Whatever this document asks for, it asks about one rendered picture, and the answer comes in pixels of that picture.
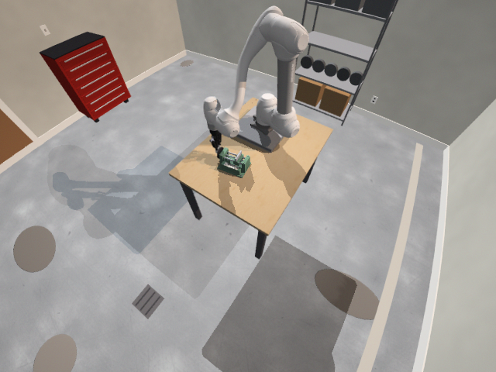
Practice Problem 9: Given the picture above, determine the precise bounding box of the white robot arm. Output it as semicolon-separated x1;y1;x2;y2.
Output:
203;6;309;138

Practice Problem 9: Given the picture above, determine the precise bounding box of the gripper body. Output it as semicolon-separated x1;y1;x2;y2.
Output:
209;130;220;140

